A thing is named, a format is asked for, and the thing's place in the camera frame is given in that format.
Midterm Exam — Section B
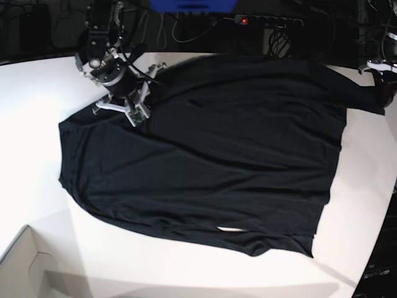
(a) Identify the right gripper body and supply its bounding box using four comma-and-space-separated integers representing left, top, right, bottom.
91, 61, 151, 119

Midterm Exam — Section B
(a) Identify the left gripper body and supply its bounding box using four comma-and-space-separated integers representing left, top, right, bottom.
358, 59, 397, 74

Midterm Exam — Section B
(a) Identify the dark navy t-shirt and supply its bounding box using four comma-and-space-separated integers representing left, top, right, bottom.
59, 55, 385, 256

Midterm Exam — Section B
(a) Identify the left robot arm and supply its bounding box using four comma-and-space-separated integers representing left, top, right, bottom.
357, 1, 396, 107

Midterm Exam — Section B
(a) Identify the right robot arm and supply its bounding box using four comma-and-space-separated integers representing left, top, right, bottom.
75, 1, 167, 127

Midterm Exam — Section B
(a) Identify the blue plastic bin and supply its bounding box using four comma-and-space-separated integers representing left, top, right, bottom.
149, 0, 238, 13

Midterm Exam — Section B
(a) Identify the black power strip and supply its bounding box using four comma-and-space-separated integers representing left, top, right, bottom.
224, 14, 304, 29

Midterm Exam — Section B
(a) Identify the white cardboard box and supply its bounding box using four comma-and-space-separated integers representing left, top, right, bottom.
1, 225, 57, 298

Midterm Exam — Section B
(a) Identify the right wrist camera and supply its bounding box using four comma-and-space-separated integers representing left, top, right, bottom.
126, 107, 148, 127

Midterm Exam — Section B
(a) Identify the grey looped cable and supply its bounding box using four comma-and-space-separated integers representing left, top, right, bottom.
130, 12, 218, 49

